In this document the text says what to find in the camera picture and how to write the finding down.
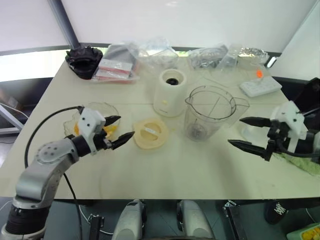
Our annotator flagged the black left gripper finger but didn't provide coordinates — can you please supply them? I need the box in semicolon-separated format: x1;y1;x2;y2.
110;131;136;151
103;115;122;127

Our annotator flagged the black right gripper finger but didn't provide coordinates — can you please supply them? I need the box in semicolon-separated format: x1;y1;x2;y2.
239;116;272;129
227;139;269;160

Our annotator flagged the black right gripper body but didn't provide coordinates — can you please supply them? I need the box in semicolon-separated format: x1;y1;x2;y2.
263;119;289;162

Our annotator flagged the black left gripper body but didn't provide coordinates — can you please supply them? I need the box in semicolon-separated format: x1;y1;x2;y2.
93;126;114;151

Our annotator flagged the cream blender lid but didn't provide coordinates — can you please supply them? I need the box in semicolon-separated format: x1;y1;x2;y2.
131;117;168;151

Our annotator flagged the clear blender jar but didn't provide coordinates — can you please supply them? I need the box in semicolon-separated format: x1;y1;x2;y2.
184;85;250;143

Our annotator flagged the clear bag of yellow snacks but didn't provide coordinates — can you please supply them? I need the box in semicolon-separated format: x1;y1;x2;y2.
73;123;118;138

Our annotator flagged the cream blender base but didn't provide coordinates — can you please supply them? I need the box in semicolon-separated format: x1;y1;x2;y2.
152;69;188;118

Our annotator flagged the clear plastic wrap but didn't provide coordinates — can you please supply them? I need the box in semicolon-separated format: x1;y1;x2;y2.
239;122;274;142

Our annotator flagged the clear glass bowl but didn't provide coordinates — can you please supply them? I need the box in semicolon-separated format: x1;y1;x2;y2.
62;101;122;148

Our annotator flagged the white power strip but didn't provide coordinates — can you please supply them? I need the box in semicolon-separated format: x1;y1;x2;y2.
239;75;283;98

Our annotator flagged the green towel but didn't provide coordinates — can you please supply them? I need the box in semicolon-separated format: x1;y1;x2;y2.
271;150;320;179

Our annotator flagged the plastic bag with pink cards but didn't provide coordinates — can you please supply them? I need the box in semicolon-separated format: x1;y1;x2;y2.
91;43;141;85

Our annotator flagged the black chair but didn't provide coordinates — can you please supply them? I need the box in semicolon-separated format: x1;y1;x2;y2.
290;77;320;116

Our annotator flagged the black and white adapter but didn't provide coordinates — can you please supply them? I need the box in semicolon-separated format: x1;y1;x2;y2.
265;56;279;69

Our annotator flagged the black blade attachment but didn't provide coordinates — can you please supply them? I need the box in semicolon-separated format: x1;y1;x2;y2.
65;44;104;81

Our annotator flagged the small clear plastic bag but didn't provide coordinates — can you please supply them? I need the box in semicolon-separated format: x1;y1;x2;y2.
219;44;251;74

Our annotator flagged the silver foil bag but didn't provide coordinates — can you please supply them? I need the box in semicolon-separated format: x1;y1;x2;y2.
237;46;270;66

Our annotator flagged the black shoe with white print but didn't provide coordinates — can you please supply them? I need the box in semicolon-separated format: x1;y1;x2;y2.
264;199;291;225

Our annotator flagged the black metal stand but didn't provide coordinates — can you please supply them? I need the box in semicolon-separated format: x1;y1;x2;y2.
222;199;245;240
88;213;106;240

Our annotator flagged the crumpled clear plastic bag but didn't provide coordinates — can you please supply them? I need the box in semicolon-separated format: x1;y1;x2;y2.
137;36;180;71

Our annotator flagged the silver rounded housing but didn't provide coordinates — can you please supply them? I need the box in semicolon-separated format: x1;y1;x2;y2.
110;198;147;240
175;199;216;240

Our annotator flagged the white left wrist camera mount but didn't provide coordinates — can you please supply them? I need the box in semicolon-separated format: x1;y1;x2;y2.
77;107;107;156

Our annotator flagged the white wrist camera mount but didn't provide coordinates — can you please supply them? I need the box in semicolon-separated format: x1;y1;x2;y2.
271;100;309;154
77;107;107;156

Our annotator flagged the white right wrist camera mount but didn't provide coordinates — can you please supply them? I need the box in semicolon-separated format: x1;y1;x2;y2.
271;100;309;154

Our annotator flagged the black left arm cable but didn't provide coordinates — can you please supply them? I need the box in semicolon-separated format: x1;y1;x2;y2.
24;105;85;240

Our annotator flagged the plastic bag with dark cables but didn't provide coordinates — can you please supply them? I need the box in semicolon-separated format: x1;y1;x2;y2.
187;44;230;71

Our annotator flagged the grey metal frame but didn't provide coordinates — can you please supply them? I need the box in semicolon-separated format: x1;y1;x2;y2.
0;100;29;136

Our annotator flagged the dark window post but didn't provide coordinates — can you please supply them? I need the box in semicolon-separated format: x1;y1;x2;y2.
48;0;82;50

